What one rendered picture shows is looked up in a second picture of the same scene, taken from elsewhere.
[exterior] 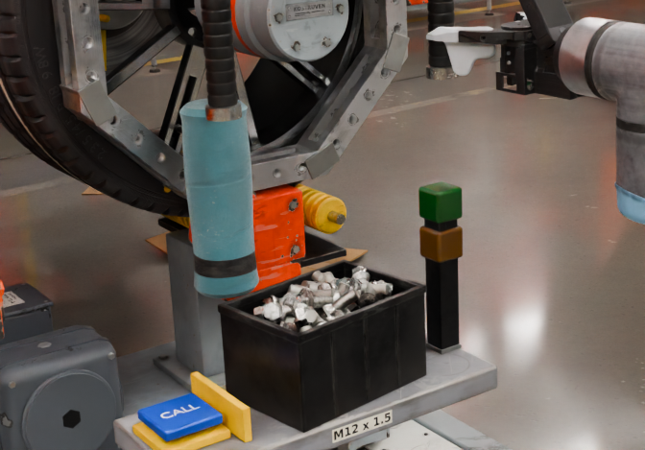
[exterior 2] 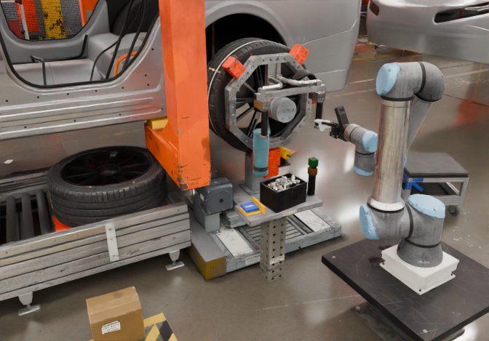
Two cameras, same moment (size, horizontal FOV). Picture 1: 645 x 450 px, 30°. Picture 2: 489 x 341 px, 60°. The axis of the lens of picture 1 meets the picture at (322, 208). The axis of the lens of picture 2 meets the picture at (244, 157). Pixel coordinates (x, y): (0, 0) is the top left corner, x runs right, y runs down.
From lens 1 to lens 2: 78 cm
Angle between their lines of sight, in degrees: 9
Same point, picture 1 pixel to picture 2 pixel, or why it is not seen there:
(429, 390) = (305, 205)
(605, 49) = (354, 134)
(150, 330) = (235, 170)
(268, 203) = (271, 152)
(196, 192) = (255, 151)
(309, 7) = (287, 110)
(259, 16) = (274, 111)
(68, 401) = (220, 196)
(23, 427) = (210, 201)
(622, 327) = (366, 182)
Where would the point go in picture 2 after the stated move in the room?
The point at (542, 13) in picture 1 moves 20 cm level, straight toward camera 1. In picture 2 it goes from (341, 121) to (338, 134)
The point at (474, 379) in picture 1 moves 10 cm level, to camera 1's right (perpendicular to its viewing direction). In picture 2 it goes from (316, 203) to (336, 204)
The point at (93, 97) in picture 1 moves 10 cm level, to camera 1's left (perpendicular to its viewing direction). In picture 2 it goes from (233, 126) to (215, 126)
